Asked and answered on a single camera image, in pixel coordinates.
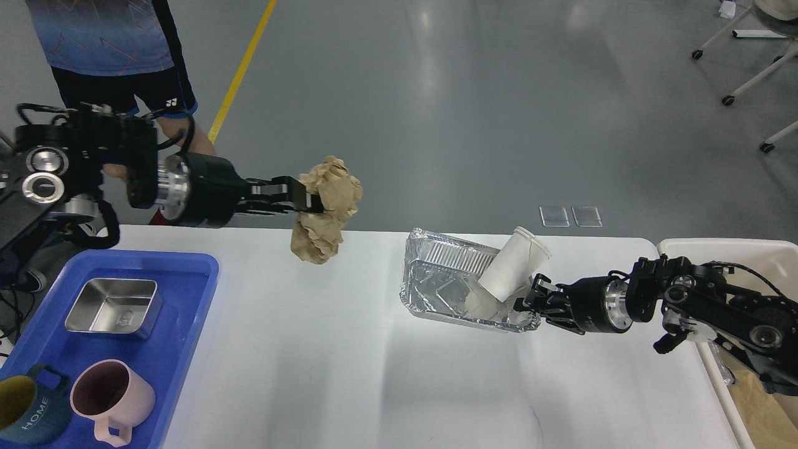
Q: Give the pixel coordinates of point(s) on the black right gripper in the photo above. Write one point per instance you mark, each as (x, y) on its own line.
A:
(596, 304)

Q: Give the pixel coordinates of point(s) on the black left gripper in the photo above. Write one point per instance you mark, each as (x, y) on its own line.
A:
(196, 190)

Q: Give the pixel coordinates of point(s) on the white paper cup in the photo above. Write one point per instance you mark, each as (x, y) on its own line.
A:
(516, 262)

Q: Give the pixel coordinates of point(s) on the brown paper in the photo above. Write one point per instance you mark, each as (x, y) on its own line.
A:
(770, 420)
(316, 237)

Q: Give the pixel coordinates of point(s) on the aluminium foil tray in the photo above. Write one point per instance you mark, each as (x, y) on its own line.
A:
(440, 282)

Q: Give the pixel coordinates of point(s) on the square stainless steel tray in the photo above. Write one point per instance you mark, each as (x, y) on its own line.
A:
(116, 307)

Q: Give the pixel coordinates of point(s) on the pink plastic mug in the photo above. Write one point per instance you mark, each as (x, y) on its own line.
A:
(115, 398)

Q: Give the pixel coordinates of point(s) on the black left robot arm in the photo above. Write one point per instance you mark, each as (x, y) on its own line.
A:
(52, 182)

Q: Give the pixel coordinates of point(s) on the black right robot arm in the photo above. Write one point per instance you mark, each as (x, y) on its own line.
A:
(757, 330)

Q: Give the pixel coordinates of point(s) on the clear floor plate left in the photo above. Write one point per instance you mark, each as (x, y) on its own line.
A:
(554, 217)

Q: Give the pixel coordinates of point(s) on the clear floor plate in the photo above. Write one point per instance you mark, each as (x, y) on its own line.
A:
(587, 216)
(554, 217)

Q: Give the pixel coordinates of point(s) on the clear floor plate right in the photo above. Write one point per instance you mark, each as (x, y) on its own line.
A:
(587, 216)

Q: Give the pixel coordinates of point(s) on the blue plastic bin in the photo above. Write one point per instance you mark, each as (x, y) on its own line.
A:
(186, 283)

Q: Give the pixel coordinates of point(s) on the standing person in shorts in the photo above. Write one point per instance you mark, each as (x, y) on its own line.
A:
(119, 53)

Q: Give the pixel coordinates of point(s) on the beige plastic bin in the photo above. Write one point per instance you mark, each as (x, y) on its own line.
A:
(776, 261)

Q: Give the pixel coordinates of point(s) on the brown paper in bin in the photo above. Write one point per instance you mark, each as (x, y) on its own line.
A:
(770, 420)

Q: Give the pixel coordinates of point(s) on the dark teal HOME mug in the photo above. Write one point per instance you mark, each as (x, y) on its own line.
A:
(35, 407)

